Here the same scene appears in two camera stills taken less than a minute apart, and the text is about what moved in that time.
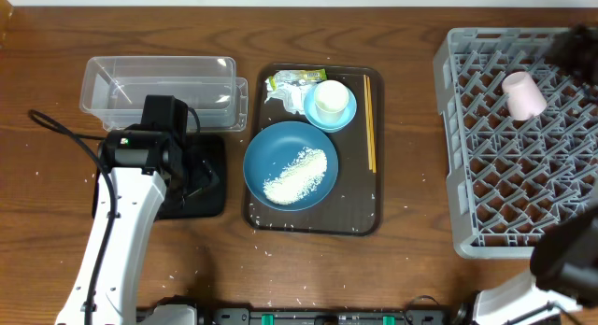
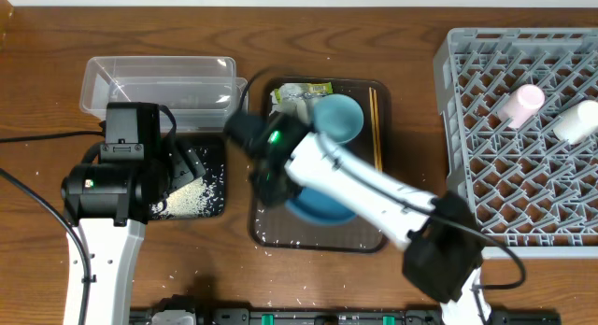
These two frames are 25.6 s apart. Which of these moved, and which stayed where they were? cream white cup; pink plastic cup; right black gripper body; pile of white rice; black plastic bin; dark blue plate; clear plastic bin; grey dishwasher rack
Moved: pink plastic cup; dark blue plate; pile of white rice; cream white cup; right black gripper body
Stayed: grey dishwasher rack; clear plastic bin; black plastic bin
